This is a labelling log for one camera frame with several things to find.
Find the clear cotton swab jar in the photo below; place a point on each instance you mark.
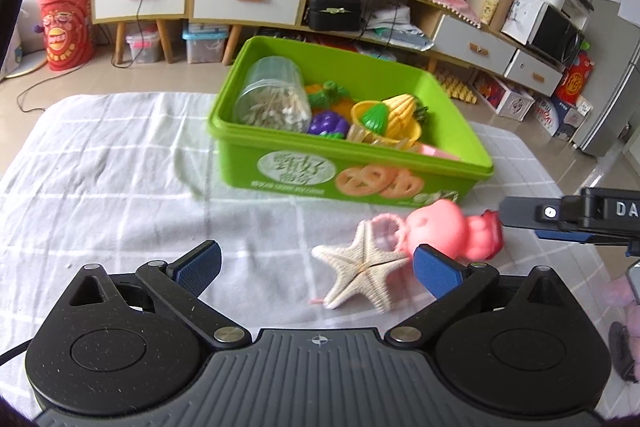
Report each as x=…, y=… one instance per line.
x=270, y=97

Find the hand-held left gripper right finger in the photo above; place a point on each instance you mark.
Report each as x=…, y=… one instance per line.
x=432, y=272

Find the red printed barrel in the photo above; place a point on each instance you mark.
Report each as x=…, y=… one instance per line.
x=65, y=32

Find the purple toy grapes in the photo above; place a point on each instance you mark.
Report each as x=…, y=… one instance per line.
x=327, y=124

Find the checked blanket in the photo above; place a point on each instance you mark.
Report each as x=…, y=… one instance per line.
x=100, y=182

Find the red gift box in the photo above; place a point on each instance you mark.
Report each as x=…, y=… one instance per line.
x=575, y=79

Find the green ribbed toy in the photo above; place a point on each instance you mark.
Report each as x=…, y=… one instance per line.
x=375, y=117

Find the white crate with toys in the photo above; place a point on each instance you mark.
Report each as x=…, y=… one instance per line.
x=505, y=99

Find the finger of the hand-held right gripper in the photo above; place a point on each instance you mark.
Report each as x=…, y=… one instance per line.
x=530, y=211

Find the clear storage box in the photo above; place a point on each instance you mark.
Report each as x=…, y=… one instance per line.
x=145, y=47

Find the grey refrigerator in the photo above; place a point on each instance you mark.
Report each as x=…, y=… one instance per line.
x=615, y=57

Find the black bag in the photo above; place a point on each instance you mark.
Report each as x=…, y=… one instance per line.
x=332, y=12

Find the yellow egg tray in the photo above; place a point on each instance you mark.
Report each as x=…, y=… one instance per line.
x=457, y=89

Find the folded fabric pile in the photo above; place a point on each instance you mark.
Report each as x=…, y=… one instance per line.
x=397, y=29

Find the pink pig toy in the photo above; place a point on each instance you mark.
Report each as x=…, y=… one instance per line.
x=450, y=229

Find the black microwave oven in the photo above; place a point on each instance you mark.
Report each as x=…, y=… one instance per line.
x=555, y=34

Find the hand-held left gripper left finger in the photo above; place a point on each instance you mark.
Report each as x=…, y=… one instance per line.
x=197, y=267

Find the white starfish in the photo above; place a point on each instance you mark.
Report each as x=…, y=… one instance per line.
x=360, y=267

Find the blue white carton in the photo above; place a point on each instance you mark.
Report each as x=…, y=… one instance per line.
x=562, y=119

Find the yellow toy pot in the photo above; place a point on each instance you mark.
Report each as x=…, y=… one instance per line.
x=357, y=112

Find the orange toy pumpkin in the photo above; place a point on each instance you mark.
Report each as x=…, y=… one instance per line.
x=327, y=94

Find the blue lid storage box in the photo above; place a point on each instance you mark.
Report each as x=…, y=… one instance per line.
x=205, y=44

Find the yellow toy corn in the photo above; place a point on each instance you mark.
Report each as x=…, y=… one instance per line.
x=405, y=112

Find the green plastic box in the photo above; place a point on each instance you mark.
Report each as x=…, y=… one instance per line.
x=295, y=187

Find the low wooden cabinet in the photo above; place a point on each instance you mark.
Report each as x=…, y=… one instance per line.
x=425, y=22

